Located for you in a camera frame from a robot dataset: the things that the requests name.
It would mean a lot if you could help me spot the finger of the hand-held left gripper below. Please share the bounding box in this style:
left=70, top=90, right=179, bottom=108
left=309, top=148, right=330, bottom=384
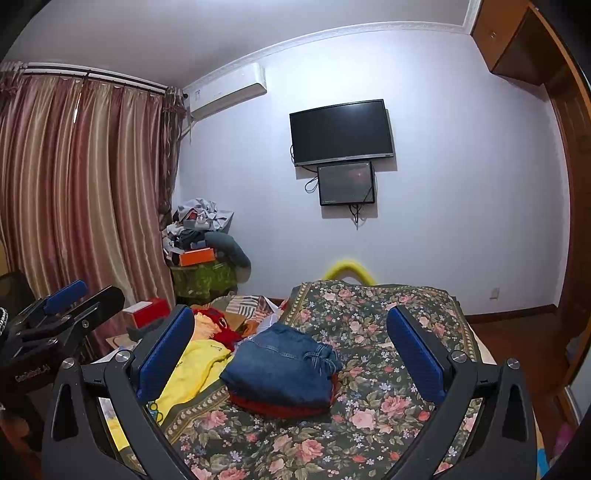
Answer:
left=9, top=279, right=89, bottom=329
left=9, top=285, right=126, bottom=344

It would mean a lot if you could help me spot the wooden door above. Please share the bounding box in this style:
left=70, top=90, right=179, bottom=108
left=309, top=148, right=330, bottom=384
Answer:
left=531, top=0, right=591, bottom=416

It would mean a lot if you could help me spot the dark grey pillow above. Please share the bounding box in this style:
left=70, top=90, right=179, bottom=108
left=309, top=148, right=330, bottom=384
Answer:
left=203, top=232, right=253, bottom=271

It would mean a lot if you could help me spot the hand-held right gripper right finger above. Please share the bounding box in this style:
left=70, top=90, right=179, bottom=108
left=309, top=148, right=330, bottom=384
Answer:
left=385, top=305, right=539, bottom=480

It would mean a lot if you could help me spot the orange box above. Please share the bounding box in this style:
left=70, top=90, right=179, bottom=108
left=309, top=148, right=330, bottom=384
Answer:
left=177, top=247, right=217, bottom=267

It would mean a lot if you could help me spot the black wall television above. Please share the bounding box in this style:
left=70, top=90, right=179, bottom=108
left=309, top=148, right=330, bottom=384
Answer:
left=289, top=99, right=396, bottom=168

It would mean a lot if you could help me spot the red cloth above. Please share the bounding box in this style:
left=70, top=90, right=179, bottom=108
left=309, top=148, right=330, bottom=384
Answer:
left=228, top=373, right=336, bottom=419

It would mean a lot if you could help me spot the yellow cloth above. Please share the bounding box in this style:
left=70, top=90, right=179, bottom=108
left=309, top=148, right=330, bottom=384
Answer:
left=104, top=339, right=232, bottom=455

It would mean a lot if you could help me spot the wooden wall cabinet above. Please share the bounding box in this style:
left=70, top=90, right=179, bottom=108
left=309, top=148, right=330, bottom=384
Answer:
left=471, top=0, right=556, bottom=86

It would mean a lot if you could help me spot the small black wall monitor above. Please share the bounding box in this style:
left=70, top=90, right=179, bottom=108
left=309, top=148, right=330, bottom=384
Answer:
left=317, top=161, right=376, bottom=207

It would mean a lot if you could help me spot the beige bed sheet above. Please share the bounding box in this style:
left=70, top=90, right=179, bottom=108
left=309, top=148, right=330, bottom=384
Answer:
left=462, top=320, right=491, bottom=366

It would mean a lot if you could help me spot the red box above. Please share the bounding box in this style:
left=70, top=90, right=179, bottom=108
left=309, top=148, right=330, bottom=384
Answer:
left=122, top=298, right=171, bottom=329

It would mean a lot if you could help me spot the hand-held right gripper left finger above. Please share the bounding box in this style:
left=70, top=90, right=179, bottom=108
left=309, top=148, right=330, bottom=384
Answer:
left=41, top=305, right=197, bottom=480

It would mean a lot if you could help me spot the white air conditioner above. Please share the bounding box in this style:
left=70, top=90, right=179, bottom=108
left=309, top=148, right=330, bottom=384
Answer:
left=182, top=62, right=269, bottom=122

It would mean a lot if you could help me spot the floral blanket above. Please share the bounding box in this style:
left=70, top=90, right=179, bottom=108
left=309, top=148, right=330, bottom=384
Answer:
left=163, top=281, right=483, bottom=480

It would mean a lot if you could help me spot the green table cover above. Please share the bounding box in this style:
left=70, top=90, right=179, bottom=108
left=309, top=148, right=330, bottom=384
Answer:
left=170, top=261, right=239, bottom=306

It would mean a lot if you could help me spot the curtain rod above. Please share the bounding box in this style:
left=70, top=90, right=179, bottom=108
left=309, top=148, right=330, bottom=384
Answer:
left=22, top=65, right=186, bottom=96

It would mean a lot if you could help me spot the blue denim jacket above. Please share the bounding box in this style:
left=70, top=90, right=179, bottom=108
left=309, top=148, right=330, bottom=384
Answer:
left=220, top=322, right=343, bottom=408

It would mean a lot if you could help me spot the geometric patterned cushion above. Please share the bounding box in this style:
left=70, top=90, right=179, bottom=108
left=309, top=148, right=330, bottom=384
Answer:
left=212, top=294, right=290, bottom=334

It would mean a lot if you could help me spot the red plush toy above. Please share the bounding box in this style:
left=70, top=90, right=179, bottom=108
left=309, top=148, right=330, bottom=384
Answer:
left=193, top=308, right=243, bottom=350

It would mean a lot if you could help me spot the yellow foam tube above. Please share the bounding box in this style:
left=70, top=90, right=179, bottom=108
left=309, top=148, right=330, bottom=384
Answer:
left=323, top=260, right=376, bottom=284

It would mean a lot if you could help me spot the pile of clutter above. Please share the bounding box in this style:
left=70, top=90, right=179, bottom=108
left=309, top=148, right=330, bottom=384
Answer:
left=161, top=198, right=236, bottom=259

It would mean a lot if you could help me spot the striped pink curtain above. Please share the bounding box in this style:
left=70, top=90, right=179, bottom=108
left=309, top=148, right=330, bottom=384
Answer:
left=0, top=62, right=188, bottom=363

